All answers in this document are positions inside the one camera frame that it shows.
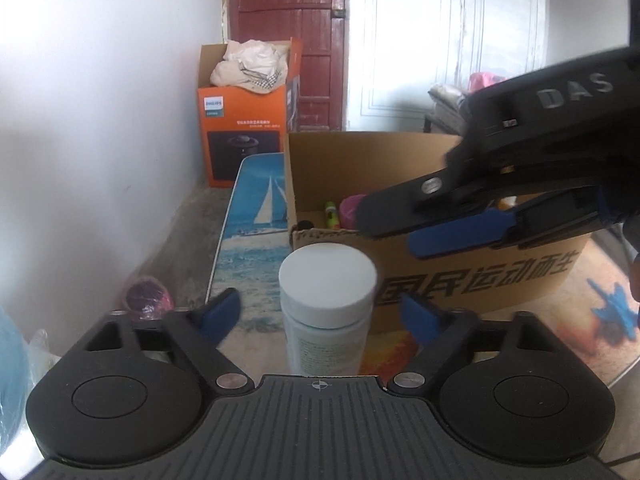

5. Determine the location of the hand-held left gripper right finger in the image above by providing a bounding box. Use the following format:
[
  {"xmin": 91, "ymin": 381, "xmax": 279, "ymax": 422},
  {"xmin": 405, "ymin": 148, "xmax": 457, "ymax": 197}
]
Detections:
[{"xmin": 386, "ymin": 293, "xmax": 577, "ymax": 397}]

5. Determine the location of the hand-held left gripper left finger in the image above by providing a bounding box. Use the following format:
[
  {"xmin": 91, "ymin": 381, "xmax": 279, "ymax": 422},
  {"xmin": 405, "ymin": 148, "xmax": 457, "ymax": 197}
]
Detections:
[{"xmin": 61, "ymin": 287, "xmax": 255, "ymax": 398}]

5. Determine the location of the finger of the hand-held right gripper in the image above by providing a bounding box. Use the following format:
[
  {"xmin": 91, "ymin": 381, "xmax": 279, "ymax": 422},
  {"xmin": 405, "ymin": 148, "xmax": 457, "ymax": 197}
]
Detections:
[
  {"xmin": 406, "ymin": 186, "xmax": 609, "ymax": 262},
  {"xmin": 356, "ymin": 165, "xmax": 598, "ymax": 239}
]

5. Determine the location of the pink plastic lid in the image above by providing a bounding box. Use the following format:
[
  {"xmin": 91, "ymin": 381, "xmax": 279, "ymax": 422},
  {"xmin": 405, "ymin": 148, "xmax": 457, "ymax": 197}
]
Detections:
[{"xmin": 339, "ymin": 194, "xmax": 368, "ymax": 231}]

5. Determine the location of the brown cardboard box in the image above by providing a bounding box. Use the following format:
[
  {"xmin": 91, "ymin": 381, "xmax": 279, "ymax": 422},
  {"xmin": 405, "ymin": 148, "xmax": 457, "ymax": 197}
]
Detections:
[{"xmin": 284, "ymin": 131, "xmax": 593, "ymax": 335}]

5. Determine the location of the white capped plastic bottle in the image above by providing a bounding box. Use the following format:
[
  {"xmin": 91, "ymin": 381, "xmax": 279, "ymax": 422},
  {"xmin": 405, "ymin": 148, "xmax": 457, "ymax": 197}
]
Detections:
[{"xmin": 278, "ymin": 243, "xmax": 378, "ymax": 377}]

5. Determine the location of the dark magenta round object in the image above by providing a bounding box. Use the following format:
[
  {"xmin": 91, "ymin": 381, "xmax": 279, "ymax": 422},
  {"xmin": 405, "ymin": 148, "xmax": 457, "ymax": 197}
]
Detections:
[{"xmin": 124, "ymin": 277, "xmax": 176, "ymax": 321}]

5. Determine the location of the grey blanket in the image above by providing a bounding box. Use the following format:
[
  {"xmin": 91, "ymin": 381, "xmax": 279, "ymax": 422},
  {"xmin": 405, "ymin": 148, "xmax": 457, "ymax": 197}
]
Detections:
[{"xmin": 428, "ymin": 85, "xmax": 473, "ymax": 133}]

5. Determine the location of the orange appliance box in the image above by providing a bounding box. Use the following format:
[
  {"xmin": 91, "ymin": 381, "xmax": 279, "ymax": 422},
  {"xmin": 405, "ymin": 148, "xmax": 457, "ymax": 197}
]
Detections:
[{"xmin": 196, "ymin": 37, "xmax": 304, "ymax": 189}]

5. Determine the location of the white panelled door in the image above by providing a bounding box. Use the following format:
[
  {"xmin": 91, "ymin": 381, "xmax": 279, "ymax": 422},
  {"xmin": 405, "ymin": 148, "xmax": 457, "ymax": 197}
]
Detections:
[{"xmin": 348, "ymin": 0, "xmax": 551, "ymax": 133}]

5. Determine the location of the cream cloth bundle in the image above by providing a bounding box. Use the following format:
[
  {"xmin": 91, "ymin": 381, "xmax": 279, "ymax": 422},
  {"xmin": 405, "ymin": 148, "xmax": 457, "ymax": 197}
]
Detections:
[{"xmin": 209, "ymin": 40, "xmax": 292, "ymax": 95}]

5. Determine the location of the blue plastic bag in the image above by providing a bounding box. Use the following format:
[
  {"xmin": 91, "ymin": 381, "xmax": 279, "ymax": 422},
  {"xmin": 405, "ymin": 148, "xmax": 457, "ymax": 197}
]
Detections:
[{"xmin": 0, "ymin": 305, "xmax": 58, "ymax": 461}]

